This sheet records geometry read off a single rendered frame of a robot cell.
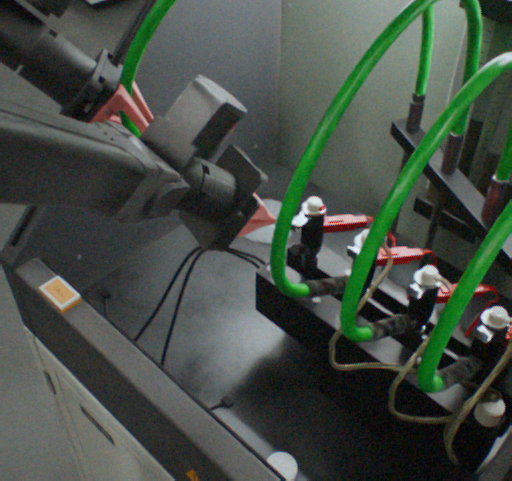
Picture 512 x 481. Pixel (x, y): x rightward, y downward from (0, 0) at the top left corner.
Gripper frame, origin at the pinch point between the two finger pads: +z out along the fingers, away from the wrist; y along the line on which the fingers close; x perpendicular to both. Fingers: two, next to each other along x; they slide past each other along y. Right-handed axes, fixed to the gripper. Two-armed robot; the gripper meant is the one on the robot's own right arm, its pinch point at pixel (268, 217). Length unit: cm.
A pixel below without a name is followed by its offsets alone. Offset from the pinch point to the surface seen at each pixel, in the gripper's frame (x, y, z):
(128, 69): 8.8, 5.6, -21.1
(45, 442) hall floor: 54, -101, 54
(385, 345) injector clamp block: -15.8, -3.5, 12.5
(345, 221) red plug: -3.3, 4.5, 8.3
